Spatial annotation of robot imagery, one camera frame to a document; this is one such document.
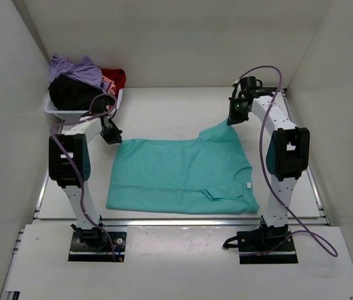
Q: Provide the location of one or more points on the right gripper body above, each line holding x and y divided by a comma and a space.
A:
236, 107

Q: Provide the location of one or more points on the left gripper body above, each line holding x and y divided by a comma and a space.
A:
107, 133

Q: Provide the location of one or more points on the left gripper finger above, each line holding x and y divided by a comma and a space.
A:
116, 137
114, 128

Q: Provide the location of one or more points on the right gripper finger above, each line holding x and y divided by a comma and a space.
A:
231, 120
241, 118

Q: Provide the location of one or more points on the teal t shirt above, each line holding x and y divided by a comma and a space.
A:
206, 175

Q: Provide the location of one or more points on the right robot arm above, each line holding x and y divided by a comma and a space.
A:
284, 162

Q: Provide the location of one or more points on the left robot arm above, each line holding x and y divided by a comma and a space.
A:
70, 168

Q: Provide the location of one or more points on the pink t shirt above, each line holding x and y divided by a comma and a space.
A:
108, 86

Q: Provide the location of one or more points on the white plastic basket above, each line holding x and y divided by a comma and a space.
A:
72, 115

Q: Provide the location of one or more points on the red t shirt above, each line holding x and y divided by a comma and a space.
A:
118, 76

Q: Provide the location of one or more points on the black t shirt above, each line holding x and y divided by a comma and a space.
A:
72, 95

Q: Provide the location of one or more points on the purple t shirt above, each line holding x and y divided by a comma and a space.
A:
85, 71

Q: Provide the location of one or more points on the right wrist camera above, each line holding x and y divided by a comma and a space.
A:
250, 86

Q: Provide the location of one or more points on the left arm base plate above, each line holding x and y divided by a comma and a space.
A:
92, 245

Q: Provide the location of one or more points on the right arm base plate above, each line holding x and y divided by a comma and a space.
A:
267, 245

